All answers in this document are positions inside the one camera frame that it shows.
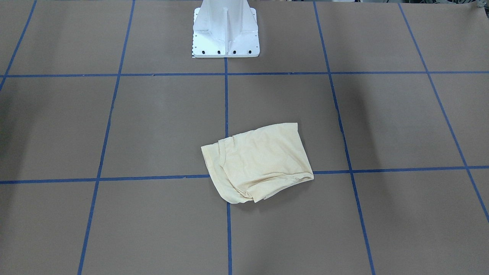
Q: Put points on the cream long-sleeve graphic shirt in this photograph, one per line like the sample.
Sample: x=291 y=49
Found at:
x=255 y=165

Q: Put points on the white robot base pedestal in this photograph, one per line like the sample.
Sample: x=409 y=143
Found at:
x=225 y=29

